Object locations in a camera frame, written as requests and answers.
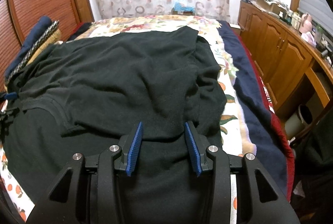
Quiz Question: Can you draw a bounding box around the cardboard box with blue cloth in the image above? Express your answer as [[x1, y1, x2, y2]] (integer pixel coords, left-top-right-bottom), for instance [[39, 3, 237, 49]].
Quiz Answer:
[[171, 2, 195, 16]]

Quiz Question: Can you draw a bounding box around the navy blue bed blanket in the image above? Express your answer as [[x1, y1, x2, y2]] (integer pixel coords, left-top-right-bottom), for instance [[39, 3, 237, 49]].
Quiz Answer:
[[218, 21, 295, 200]]

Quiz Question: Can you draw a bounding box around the navy blue folded blanket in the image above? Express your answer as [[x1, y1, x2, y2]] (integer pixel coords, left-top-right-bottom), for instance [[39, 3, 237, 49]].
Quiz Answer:
[[5, 16, 52, 79]]

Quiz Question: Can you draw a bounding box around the orange print white bedsheet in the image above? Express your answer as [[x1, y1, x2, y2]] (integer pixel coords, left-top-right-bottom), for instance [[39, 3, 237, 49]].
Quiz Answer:
[[1, 41, 257, 221]]

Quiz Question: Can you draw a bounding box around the wooden louvered wardrobe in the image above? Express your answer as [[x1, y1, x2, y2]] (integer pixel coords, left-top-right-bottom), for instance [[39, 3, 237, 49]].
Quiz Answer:
[[1, 0, 94, 75]]

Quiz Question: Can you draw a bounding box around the pink kettle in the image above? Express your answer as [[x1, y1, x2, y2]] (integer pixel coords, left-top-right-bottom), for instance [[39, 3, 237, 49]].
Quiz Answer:
[[299, 13, 313, 34]]

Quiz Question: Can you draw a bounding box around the black t-shirt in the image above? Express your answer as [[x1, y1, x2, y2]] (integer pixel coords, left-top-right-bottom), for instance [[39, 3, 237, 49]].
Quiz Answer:
[[2, 27, 226, 223]]

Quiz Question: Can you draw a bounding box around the grey window blind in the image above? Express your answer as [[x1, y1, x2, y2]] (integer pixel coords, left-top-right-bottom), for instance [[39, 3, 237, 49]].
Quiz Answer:
[[299, 0, 332, 36]]

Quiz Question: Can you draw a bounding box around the long wooden cabinet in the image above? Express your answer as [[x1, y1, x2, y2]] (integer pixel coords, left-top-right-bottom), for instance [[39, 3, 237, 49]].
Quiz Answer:
[[237, 0, 333, 136]]

